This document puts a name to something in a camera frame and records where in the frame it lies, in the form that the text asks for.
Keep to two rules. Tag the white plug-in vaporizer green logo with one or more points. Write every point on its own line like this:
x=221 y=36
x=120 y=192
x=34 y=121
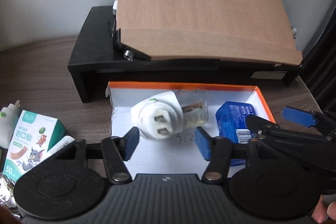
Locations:
x=6 y=124

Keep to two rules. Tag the blue plastic box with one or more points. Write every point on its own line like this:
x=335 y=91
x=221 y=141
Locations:
x=231 y=119

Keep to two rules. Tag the person's right hand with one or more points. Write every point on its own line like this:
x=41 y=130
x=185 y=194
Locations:
x=322 y=211

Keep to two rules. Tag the black metal bracket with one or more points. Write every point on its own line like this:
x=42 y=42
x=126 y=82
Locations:
x=119 y=41

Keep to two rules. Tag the dark curtain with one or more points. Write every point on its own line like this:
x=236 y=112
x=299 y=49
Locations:
x=323 y=61

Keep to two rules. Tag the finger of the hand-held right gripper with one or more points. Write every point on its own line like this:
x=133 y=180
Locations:
x=299 y=116
x=278 y=132

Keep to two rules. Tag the teal white bandage box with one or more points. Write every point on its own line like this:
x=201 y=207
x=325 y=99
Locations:
x=29 y=140

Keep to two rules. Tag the clear plastic wrapper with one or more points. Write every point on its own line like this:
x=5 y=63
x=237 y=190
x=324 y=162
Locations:
x=6 y=190

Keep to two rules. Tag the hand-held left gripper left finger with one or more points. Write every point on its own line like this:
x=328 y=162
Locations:
x=132 y=144

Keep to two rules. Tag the metal thumbscrew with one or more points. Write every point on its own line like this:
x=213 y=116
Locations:
x=128 y=54

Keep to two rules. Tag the small white device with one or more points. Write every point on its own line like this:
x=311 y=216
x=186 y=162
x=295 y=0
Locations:
x=115 y=7

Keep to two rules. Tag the orange white cardboard box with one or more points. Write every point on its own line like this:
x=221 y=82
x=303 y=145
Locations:
x=126 y=98

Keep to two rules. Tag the wooden book stand board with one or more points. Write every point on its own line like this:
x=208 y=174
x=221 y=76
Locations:
x=199 y=8

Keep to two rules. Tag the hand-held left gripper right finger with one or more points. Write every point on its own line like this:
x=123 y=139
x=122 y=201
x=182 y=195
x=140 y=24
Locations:
x=203 y=144

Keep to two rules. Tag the black desk riser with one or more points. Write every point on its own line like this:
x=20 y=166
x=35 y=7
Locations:
x=92 y=50

